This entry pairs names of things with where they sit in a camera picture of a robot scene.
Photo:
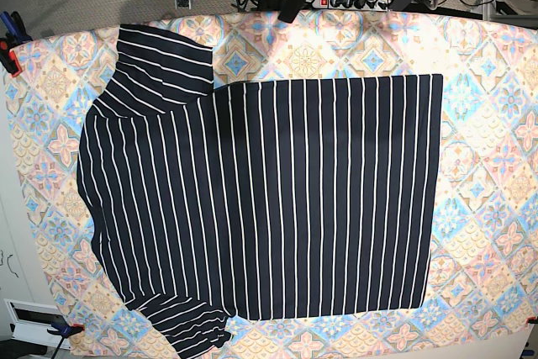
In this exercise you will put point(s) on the navy white striped T-shirt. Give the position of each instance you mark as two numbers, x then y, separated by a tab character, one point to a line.
264	200

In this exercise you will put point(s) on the white power strip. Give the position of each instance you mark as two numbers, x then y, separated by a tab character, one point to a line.
354	5

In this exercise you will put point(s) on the colourful patterned tablecloth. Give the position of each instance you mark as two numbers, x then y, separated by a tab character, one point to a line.
483	274

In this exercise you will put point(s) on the blue orange clamp lower left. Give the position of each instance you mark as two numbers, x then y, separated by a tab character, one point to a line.
65	330

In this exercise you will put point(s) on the blue orange clamp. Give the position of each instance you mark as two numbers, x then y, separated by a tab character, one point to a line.
15	36
65	330

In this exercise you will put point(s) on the blue orange clamp upper left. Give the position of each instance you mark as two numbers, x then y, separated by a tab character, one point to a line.
15	36

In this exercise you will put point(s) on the white wall vent panel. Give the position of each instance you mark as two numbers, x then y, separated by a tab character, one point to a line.
32	321

